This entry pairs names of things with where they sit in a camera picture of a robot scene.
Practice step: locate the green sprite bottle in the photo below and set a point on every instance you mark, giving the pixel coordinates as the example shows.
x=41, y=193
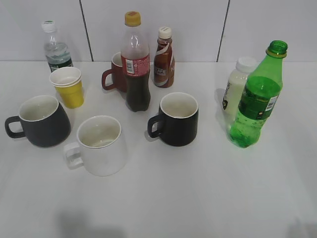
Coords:
x=259, y=96

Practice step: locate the gray mug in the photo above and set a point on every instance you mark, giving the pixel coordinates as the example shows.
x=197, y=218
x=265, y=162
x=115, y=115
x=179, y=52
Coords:
x=42, y=120

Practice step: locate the black mug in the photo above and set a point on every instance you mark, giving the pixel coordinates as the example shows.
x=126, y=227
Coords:
x=176, y=123

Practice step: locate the red mug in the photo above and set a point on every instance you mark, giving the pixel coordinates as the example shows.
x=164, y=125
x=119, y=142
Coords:
x=116, y=72

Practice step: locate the brown coffee bottle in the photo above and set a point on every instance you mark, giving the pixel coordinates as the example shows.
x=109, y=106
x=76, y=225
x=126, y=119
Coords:
x=164, y=62

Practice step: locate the cola bottle yellow cap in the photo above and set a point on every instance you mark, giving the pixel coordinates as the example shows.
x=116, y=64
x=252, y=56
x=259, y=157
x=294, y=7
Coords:
x=135, y=57

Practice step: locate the white mug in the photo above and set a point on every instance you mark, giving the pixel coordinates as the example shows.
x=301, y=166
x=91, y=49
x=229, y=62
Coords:
x=100, y=147

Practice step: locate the white milk bottle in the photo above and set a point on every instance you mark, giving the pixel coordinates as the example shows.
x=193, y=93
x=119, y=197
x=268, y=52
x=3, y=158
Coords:
x=236, y=83

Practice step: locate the clear water bottle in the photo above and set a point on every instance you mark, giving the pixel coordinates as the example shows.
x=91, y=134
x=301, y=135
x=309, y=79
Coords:
x=56, y=50

